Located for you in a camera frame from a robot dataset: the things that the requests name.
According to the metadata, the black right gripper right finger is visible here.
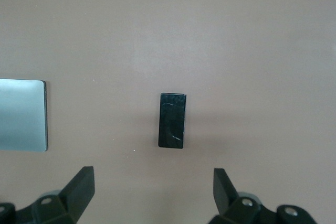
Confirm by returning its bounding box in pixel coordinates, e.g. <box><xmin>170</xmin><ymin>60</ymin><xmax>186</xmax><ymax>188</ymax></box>
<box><xmin>209</xmin><ymin>167</ymin><xmax>318</xmax><ymax>224</ymax></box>

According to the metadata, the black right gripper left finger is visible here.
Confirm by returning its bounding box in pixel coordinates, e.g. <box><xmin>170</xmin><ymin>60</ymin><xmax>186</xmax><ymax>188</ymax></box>
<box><xmin>0</xmin><ymin>165</ymin><xmax>96</xmax><ymax>224</ymax></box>

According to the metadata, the black smartphone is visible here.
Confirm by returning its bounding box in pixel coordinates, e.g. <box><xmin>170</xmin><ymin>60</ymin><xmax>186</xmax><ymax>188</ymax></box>
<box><xmin>158</xmin><ymin>92</ymin><xmax>187</xmax><ymax>150</ymax></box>

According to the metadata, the silver laptop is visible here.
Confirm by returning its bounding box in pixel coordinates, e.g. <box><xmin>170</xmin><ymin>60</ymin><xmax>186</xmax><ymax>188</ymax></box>
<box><xmin>0</xmin><ymin>78</ymin><xmax>49</xmax><ymax>153</ymax></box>

